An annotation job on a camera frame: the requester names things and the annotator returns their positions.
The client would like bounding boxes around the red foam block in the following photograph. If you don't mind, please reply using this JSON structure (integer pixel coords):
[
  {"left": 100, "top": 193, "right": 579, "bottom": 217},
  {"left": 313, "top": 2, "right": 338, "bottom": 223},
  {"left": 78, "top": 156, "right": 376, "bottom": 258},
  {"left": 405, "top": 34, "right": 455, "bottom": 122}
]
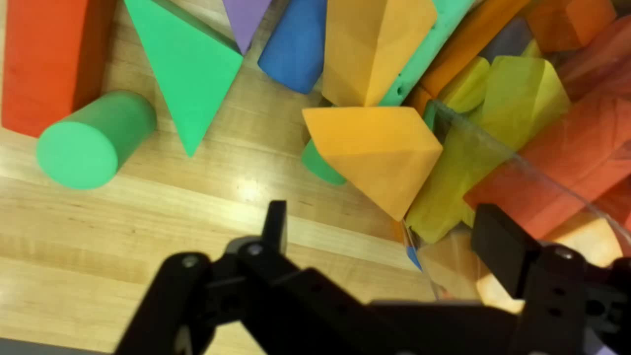
[{"left": 0, "top": 0, "right": 120, "bottom": 140}]

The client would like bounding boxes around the blue foam cylinder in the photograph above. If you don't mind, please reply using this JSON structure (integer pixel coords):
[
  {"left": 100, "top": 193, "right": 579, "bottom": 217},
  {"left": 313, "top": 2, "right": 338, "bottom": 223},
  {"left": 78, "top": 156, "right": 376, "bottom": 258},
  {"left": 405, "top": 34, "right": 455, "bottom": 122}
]
[{"left": 256, "top": 0, "right": 329, "bottom": 97}]

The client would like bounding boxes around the yellow wedge foam block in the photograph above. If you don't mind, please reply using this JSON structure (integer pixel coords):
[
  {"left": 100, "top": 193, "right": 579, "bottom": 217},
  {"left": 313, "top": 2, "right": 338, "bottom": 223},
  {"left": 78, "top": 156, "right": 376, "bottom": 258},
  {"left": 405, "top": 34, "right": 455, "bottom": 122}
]
[{"left": 319, "top": 0, "right": 439, "bottom": 108}]

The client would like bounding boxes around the green foam slab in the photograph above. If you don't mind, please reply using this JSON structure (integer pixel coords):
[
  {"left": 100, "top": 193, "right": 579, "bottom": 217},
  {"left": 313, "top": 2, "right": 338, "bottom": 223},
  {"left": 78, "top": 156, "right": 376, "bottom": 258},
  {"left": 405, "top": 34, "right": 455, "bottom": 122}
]
[{"left": 378, "top": 0, "right": 478, "bottom": 110}]

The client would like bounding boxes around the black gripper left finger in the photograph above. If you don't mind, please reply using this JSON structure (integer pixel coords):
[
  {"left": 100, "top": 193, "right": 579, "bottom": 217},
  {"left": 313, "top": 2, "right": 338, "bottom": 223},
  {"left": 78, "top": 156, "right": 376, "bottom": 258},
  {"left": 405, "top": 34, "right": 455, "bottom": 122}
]
[{"left": 112, "top": 199, "right": 372, "bottom": 355}]

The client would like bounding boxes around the orange foam block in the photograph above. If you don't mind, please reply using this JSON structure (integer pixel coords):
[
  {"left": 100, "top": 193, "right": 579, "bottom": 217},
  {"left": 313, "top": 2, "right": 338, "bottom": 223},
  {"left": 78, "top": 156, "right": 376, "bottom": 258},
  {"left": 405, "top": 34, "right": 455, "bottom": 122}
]
[{"left": 524, "top": 0, "right": 620, "bottom": 55}]

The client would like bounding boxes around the long orange-red foam block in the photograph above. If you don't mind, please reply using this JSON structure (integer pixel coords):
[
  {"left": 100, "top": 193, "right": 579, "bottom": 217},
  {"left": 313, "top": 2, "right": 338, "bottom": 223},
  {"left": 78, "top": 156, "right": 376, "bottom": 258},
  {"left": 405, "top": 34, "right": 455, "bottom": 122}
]
[{"left": 461, "top": 83, "right": 631, "bottom": 243}]

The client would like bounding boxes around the green triangular foam block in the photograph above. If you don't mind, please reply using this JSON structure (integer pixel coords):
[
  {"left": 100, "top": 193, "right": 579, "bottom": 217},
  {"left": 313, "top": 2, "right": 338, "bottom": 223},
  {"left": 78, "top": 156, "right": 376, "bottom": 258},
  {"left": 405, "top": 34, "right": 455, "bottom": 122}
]
[{"left": 121, "top": 0, "right": 246, "bottom": 160}]

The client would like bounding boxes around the yellow triangular foam block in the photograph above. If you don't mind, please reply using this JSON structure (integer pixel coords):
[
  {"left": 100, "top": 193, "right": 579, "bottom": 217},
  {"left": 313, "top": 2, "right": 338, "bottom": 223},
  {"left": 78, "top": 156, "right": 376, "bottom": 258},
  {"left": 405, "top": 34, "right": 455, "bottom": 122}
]
[{"left": 299, "top": 105, "right": 443, "bottom": 223}]

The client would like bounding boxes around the lime foam block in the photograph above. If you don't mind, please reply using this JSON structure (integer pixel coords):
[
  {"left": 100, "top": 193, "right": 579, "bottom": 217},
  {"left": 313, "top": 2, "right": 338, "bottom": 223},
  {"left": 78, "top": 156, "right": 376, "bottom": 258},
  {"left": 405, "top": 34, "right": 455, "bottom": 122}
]
[{"left": 405, "top": 53, "right": 571, "bottom": 247}]

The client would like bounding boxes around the small light green block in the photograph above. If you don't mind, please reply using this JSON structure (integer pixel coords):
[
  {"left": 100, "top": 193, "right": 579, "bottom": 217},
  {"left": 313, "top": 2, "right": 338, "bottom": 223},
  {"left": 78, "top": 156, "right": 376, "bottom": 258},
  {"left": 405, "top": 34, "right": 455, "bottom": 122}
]
[{"left": 299, "top": 140, "right": 346, "bottom": 189}]

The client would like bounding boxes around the purple triangular foam block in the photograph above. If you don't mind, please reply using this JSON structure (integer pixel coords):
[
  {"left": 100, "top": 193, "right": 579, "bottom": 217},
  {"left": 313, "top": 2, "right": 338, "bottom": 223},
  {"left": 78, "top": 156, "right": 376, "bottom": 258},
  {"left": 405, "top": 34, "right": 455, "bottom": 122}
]
[{"left": 220, "top": 0, "right": 273, "bottom": 57}]

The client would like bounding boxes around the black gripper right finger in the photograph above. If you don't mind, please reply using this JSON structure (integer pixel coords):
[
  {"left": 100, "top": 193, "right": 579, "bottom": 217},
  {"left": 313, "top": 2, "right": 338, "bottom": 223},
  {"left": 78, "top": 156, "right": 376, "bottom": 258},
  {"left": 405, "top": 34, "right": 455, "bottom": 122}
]
[{"left": 469, "top": 203, "right": 631, "bottom": 355}]

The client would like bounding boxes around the green foam cylinder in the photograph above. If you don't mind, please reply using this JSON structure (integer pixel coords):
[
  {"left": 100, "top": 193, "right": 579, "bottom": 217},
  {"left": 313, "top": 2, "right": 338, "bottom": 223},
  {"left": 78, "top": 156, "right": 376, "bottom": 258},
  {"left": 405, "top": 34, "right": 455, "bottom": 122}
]
[{"left": 33, "top": 89, "right": 159, "bottom": 193}]

